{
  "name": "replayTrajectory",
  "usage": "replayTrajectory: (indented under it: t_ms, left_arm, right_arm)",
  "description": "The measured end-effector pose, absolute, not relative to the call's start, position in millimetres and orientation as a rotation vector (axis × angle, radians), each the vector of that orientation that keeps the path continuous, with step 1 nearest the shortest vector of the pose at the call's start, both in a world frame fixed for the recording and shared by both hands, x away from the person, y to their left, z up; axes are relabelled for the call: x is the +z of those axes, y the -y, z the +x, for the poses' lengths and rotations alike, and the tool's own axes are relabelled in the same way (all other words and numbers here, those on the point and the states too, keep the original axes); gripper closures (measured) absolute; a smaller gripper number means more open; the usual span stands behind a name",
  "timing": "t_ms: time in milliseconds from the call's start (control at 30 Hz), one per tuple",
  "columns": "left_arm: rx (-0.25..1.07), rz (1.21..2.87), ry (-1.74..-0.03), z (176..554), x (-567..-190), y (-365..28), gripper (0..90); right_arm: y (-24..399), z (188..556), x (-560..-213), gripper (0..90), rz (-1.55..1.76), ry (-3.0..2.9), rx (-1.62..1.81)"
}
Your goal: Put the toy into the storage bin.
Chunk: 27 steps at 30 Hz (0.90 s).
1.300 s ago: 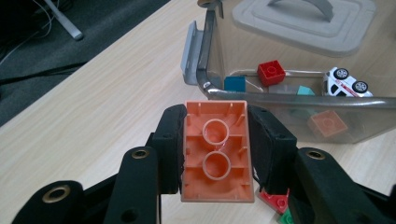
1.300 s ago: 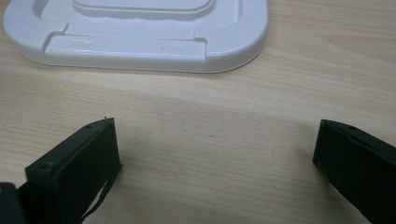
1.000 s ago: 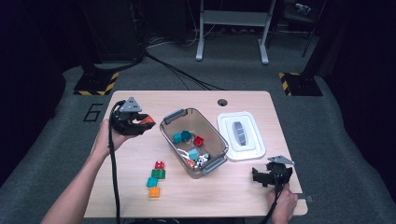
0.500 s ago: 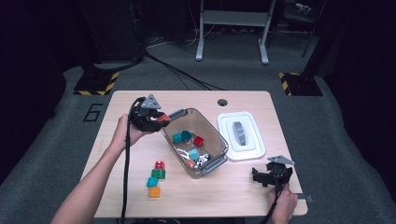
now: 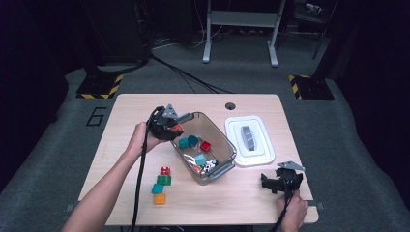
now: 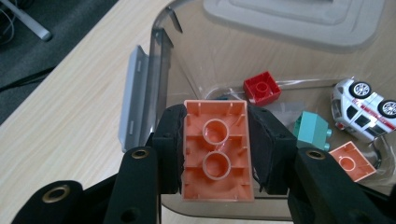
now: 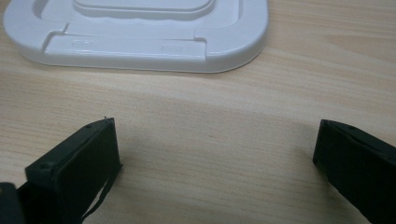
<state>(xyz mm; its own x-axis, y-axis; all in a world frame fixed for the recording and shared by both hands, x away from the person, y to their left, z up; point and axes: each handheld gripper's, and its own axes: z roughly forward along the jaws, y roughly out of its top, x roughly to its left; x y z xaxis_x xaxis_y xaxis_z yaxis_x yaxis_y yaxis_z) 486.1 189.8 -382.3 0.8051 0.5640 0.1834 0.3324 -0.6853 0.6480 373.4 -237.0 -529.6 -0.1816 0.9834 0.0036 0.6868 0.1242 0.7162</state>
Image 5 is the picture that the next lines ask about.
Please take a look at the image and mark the grey device on shelf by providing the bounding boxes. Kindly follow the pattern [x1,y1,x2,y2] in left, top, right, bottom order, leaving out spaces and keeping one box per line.
[304,2,324,16]

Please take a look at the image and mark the white box lid grey handle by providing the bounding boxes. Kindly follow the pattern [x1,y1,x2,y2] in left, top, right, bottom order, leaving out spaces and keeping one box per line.
[224,115,276,168]

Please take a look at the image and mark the green toy block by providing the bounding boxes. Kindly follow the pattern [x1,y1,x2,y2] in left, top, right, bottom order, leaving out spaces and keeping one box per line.
[156,175,172,187]

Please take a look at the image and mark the grey transparent storage box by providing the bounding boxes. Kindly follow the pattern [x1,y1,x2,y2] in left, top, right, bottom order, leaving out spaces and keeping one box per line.
[164,111,238,187]

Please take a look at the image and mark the person's left hand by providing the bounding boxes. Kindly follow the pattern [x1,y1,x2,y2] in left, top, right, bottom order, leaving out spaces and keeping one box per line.
[128,121,162,159]

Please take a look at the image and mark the black striped stand base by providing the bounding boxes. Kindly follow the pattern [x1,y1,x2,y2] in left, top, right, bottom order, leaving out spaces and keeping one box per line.
[288,74,336,101]
[75,73,125,100]

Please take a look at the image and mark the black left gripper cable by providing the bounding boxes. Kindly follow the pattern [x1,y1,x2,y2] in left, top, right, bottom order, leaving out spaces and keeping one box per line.
[130,107,165,232]

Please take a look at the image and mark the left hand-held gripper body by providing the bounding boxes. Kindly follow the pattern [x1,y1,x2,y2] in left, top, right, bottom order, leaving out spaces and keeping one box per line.
[148,103,179,140]

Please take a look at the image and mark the black floor cable bundle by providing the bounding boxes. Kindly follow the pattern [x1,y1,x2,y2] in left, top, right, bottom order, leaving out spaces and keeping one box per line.
[96,52,234,95]

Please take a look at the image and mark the white metal desk frame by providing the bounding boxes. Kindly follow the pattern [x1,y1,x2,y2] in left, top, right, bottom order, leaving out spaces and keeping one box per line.
[202,0,287,68]

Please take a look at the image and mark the black cabinet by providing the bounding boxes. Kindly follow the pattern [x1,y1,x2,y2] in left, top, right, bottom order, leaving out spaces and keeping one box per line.
[81,0,149,66]

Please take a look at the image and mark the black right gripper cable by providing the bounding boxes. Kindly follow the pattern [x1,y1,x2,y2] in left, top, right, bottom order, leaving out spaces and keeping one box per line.
[267,177,296,232]

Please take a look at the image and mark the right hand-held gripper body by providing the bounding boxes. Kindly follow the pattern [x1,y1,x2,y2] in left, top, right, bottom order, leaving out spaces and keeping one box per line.
[277,160,307,194]

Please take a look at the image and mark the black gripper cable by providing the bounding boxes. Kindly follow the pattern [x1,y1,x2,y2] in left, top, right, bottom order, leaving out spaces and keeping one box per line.
[267,177,296,232]
[130,107,165,232]

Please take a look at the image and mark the person's right hand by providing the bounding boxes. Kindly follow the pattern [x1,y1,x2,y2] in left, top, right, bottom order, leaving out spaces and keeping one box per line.
[278,189,308,230]

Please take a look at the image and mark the white floor cables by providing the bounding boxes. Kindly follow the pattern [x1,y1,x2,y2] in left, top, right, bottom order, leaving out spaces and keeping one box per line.
[151,30,226,51]

